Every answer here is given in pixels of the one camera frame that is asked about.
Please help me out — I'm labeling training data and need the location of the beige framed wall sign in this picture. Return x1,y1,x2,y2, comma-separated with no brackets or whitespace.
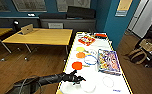
114,0,134,18

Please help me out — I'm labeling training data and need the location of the clear round bowl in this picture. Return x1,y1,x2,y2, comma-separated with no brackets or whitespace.
101,75,115,89
80,80,97,94

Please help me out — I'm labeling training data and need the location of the long yellow table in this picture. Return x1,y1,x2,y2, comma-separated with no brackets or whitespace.
1,27,74,56
0,27,14,55

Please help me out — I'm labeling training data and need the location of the cardboard box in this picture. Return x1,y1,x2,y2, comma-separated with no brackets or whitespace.
138,38,152,53

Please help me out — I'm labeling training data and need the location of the white rectangular panel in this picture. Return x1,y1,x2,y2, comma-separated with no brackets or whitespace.
47,22,64,30

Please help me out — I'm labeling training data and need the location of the colourful patterned flat box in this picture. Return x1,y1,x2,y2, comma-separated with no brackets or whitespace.
96,48,123,76

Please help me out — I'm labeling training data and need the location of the white wall outlet strip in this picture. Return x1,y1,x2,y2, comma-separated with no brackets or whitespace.
26,12,37,18

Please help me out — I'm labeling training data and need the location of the interior glass window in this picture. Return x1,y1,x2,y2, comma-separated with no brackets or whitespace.
11,0,48,14
0,0,12,13
55,0,93,14

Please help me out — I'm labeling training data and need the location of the blue rimmed white bowl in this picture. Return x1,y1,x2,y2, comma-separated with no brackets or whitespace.
83,54,99,67

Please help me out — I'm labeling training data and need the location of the small tan box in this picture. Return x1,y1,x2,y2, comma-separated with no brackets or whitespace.
19,23,35,36

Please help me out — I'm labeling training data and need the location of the grey sofa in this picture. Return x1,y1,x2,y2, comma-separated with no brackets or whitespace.
38,5,97,33

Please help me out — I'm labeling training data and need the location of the small white round piece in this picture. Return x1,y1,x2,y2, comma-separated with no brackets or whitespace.
88,49,97,56

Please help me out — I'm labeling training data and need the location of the brown backpack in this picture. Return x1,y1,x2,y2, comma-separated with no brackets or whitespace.
124,47,148,66

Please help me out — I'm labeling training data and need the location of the yellow white gaming table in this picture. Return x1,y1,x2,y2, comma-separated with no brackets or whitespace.
55,31,133,94

